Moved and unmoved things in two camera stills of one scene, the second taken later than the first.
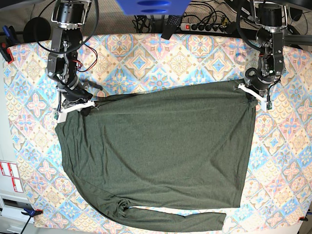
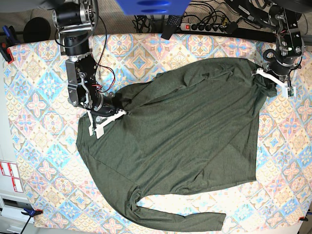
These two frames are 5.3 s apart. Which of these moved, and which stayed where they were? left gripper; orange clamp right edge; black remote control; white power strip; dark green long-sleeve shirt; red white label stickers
Moved: dark green long-sleeve shirt; left gripper
Stayed: red white label stickers; black remote control; orange clamp right edge; white power strip
